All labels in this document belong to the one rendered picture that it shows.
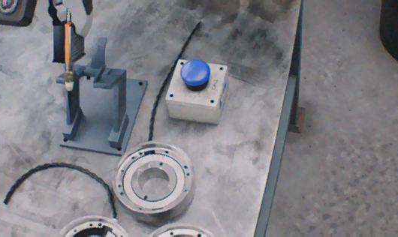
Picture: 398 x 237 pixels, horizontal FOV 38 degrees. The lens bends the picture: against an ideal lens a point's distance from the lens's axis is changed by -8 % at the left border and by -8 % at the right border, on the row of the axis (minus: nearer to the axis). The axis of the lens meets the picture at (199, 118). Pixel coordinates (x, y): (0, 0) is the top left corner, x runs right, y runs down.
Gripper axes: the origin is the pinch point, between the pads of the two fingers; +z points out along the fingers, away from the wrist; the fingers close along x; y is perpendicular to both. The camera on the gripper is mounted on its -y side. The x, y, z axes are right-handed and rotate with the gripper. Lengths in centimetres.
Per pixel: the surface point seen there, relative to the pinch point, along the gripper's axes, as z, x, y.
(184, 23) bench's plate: 19.7, -7.5, 20.0
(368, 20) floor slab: 100, -44, 103
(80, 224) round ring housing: 16.6, -3.0, -17.5
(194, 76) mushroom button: 12.3, -13.5, 4.5
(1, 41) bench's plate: 19.6, 23.9, 13.1
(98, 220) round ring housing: 16.1, -5.4, -16.5
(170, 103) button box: 16.1, -10.3, 2.2
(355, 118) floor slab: 100, -41, 61
